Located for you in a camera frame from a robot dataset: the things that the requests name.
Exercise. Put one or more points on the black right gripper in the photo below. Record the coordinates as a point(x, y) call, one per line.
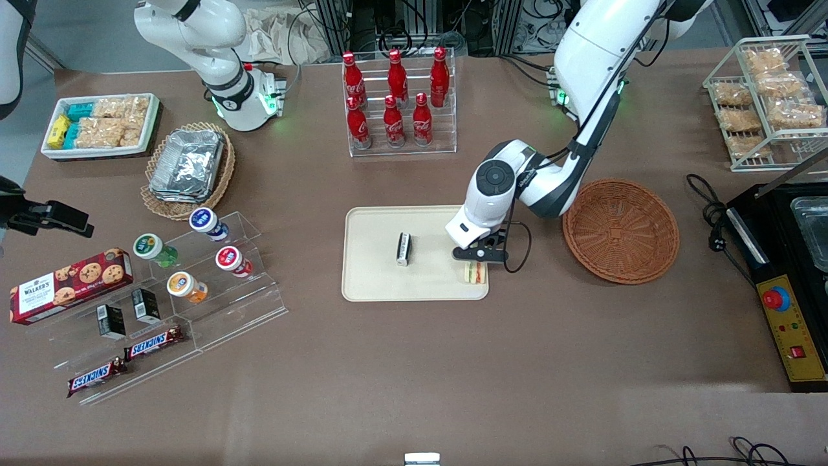
point(14, 210)

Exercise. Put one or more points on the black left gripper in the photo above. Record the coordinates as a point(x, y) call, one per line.
point(492, 241)

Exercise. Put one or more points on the triangular sandwich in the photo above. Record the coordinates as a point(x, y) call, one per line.
point(475, 276)

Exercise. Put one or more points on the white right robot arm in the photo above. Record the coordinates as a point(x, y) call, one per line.
point(220, 65)

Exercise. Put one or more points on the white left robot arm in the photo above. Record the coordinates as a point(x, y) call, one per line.
point(595, 52)

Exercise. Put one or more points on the beige plastic tray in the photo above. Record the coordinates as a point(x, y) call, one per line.
point(375, 259)

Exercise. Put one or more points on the white rectangular snack tray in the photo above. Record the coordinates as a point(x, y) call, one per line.
point(152, 120)

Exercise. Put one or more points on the brown wicker basket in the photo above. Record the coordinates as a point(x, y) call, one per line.
point(621, 233)

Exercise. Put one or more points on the light wicker basket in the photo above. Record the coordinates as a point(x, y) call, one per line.
point(223, 175)

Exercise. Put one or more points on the red Walkers cookie box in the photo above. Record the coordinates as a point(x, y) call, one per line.
point(71, 288)

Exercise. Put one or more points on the small black silver pack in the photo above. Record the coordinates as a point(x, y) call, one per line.
point(403, 249)

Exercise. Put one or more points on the green lid drink cup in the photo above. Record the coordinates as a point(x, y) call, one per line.
point(149, 246)

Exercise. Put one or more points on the teal snack pack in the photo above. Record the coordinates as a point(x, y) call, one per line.
point(80, 112)
point(72, 134)

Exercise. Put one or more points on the yellow snack pack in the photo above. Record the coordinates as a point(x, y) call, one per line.
point(58, 131)

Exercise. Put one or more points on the clear bag of crackers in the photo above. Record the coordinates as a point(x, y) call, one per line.
point(110, 107)
point(100, 133)
point(136, 113)

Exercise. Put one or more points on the small black box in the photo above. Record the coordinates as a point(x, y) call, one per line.
point(111, 321)
point(146, 306)

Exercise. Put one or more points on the orange lid drink cup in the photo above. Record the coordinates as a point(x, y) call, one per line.
point(181, 283)

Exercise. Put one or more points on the stack of foil trays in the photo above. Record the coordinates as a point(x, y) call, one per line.
point(187, 165)

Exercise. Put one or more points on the blue lid drink cup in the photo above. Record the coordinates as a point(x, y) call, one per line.
point(204, 220)

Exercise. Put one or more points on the clear acrylic bottle rack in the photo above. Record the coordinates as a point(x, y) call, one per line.
point(446, 129)

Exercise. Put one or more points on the Snickers bar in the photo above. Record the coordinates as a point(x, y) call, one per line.
point(96, 378)
point(154, 343)

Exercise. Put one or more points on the red cola bottle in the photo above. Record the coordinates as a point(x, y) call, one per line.
point(440, 77)
point(352, 81)
point(422, 123)
point(397, 77)
point(358, 126)
point(393, 126)

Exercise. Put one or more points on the red lid drink cup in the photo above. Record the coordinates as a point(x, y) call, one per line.
point(228, 257)

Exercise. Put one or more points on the clear acrylic stepped stand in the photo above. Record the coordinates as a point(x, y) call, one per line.
point(246, 310)

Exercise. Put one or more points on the crumpled beige paper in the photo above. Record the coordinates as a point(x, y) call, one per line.
point(284, 35)

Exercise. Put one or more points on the bagged pastry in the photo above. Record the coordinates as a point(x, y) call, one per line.
point(748, 146)
point(740, 120)
point(795, 114)
point(766, 61)
point(732, 95)
point(781, 85)

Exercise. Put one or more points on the black tabletop appliance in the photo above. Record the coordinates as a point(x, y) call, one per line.
point(773, 226)

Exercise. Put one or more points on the red emergency stop button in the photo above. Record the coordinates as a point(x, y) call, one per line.
point(775, 298)

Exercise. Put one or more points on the yellow control panel box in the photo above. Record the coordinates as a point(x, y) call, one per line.
point(792, 330)

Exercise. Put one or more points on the grey metal bar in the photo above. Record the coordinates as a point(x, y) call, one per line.
point(792, 173)

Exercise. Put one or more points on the clear glass container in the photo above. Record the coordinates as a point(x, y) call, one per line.
point(812, 233)

